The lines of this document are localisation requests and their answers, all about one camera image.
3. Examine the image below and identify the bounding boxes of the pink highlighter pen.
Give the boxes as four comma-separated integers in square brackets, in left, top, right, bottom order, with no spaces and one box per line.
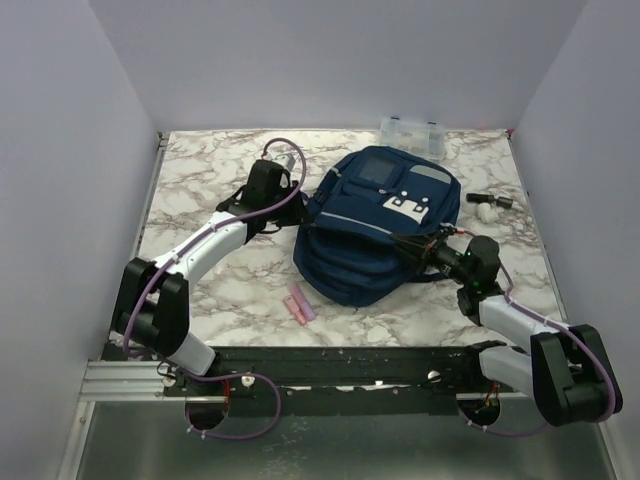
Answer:
[288,283,316,322]

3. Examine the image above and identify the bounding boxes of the black and white cylinder tool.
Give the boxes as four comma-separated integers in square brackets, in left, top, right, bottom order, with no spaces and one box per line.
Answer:
[466,193,513,224]

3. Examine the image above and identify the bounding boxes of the aluminium front mounting rail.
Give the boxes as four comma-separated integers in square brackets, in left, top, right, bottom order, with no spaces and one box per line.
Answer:
[54,344,621,480]

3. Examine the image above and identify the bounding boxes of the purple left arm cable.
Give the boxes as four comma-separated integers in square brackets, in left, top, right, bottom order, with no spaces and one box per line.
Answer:
[119,138,282,441]

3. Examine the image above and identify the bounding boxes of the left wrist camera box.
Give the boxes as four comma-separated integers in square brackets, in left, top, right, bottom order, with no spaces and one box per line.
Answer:
[277,153,296,171]

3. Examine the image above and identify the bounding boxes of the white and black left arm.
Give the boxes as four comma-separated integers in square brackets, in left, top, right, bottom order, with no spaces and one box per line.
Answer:
[111,160,306,395]

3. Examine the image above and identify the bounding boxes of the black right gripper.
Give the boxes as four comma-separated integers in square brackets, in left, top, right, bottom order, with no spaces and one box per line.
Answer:
[389,229,474,286]

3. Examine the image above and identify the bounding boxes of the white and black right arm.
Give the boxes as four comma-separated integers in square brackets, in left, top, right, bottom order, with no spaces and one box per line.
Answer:
[391,226,623,427]

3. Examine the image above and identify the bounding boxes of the navy blue student backpack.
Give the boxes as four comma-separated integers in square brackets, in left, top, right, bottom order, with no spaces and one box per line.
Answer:
[293,146,461,308]

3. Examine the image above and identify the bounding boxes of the clear plastic screw organiser box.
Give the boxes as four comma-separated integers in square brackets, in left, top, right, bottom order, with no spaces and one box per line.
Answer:
[379,117,446,162]

